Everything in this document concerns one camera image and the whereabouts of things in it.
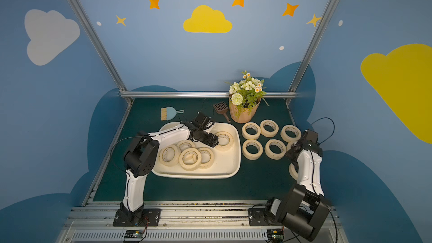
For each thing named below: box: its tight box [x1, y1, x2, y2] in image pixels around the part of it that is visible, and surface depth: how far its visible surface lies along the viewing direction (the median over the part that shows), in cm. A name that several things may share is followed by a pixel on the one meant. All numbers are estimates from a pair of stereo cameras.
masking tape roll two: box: [259, 119, 279, 138], surface depth 106 cm
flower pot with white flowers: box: [224, 70, 270, 124], surface depth 89 cm
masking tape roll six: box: [241, 138, 264, 161], surface depth 97 cm
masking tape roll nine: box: [214, 131, 234, 152], surface depth 100 cm
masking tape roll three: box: [241, 122, 261, 141], surface depth 106 cm
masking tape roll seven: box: [285, 140, 298, 153], surface depth 98 cm
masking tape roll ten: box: [197, 146, 215, 170], surface depth 93 cm
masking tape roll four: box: [280, 124, 303, 143], surface depth 103 cm
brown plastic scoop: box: [212, 101, 231, 124], surface depth 117 cm
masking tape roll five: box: [178, 147, 202, 171], surface depth 88 cm
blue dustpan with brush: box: [160, 106, 185, 121], surface depth 117 cm
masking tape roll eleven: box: [288, 163, 299, 182], surface depth 88 cm
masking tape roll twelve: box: [176, 139, 196, 152], surface depth 98 cm
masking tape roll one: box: [264, 138, 287, 161], surface depth 97 cm
